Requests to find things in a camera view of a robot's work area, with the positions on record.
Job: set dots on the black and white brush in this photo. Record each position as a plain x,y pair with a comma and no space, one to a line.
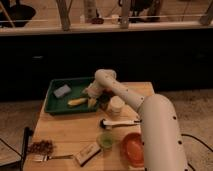
107,124

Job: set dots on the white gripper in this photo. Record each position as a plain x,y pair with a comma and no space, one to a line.
94,90

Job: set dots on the brown nut pile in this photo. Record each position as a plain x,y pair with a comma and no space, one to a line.
43,147

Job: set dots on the silver fork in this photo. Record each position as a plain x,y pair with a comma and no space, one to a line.
44,158

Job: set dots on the grey sponge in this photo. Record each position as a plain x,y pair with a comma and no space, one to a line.
62,91

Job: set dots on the green plastic tray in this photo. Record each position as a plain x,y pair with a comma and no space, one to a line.
58,106

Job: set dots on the green round lid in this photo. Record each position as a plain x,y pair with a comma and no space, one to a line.
105,140

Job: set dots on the orange bowl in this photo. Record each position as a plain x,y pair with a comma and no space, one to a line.
131,150

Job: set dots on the wooden block with dark edge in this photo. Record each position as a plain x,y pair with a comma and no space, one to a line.
83,156

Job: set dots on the white cylindrical cup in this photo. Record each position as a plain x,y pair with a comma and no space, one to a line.
115,105

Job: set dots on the yellow banana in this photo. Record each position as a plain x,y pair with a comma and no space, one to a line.
76,102

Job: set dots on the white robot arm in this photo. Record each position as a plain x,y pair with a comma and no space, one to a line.
163,148

